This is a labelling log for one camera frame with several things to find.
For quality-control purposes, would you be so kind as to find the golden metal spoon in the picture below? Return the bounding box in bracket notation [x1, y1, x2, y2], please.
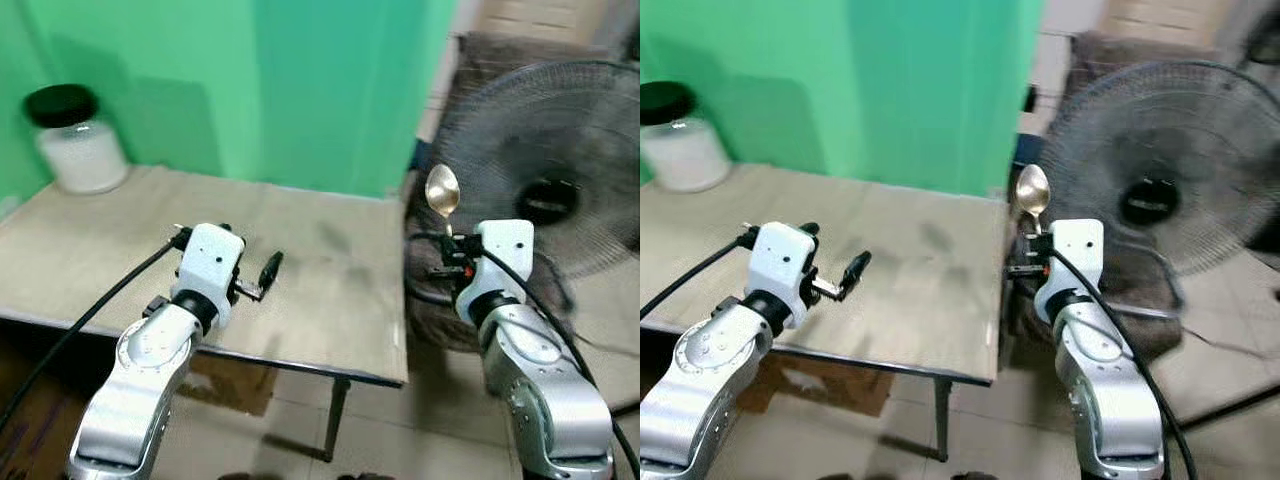
[425, 163, 462, 239]
[1015, 163, 1052, 237]

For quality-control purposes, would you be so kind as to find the brown cardboard box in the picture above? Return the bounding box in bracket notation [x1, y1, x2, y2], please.
[178, 354, 278, 418]
[758, 351, 898, 418]

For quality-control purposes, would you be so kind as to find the black electric fan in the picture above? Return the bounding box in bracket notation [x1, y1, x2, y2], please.
[1040, 60, 1280, 280]
[428, 60, 641, 282]

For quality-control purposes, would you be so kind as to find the dark metal table leg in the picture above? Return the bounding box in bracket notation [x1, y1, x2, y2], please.
[321, 377, 352, 464]
[931, 377, 954, 463]

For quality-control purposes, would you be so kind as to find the green backdrop cloth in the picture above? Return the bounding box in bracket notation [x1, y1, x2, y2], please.
[640, 0, 1047, 198]
[0, 0, 459, 199]

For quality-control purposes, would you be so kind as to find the glass jar with black lid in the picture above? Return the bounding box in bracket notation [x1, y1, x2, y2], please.
[24, 84, 131, 195]
[640, 81, 733, 193]

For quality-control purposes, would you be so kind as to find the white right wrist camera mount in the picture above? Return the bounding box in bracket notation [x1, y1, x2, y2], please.
[457, 219, 536, 323]
[1032, 217, 1107, 323]

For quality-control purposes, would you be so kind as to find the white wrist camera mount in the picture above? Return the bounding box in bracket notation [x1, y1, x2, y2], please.
[457, 219, 536, 323]
[747, 221, 822, 307]
[1032, 217, 1107, 323]
[177, 222, 247, 307]

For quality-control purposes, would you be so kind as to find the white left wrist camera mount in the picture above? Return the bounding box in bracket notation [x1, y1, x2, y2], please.
[177, 222, 247, 307]
[747, 221, 822, 307]

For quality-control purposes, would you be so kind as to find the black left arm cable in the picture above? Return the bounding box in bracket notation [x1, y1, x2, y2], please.
[0, 228, 193, 433]
[640, 228, 763, 322]

